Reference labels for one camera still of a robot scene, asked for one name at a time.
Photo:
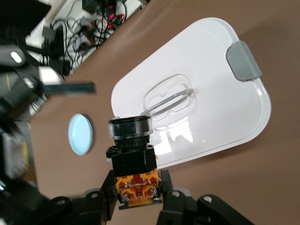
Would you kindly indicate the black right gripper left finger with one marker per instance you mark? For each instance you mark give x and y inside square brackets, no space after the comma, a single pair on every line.
[93,204]

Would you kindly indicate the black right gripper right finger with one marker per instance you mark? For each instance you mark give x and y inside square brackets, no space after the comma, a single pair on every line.
[175,206]

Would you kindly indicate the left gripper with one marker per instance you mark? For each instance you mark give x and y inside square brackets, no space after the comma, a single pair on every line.
[18,89]

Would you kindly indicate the orange and black push-button switch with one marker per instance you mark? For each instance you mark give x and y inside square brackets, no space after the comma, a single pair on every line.
[131,164]

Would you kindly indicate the light blue round plate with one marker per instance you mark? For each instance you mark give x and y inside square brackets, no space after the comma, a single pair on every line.
[80,134]

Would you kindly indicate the dark flat panel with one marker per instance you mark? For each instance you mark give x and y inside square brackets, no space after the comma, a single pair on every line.
[18,18]

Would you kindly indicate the white lidded storage box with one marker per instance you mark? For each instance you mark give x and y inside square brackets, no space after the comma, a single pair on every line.
[211,70]

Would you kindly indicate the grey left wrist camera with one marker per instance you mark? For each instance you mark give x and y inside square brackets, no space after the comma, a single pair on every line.
[9,58]

